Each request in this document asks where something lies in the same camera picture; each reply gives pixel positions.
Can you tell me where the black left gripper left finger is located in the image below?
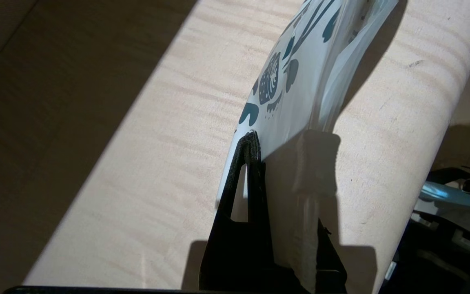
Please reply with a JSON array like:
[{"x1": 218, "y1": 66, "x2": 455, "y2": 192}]
[{"x1": 198, "y1": 131, "x2": 278, "y2": 291}]

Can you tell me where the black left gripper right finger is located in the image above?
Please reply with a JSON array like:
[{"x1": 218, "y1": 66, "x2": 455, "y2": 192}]
[{"x1": 317, "y1": 218, "x2": 348, "y2": 293}]

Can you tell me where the white floral pouch bag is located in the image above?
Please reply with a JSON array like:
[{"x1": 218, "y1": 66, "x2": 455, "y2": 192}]
[{"x1": 216, "y1": 0, "x2": 399, "y2": 293}]

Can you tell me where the white black robot base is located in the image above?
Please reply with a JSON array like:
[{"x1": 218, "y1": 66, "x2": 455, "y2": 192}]
[{"x1": 382, "y1": 165, "x2": 470, "y2": 294}]

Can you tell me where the beige wooden shelf cabinet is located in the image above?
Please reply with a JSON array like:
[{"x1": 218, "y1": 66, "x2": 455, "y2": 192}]
[{"x1": 0, "y1": 0, "x2": 470, "y2": 294}]

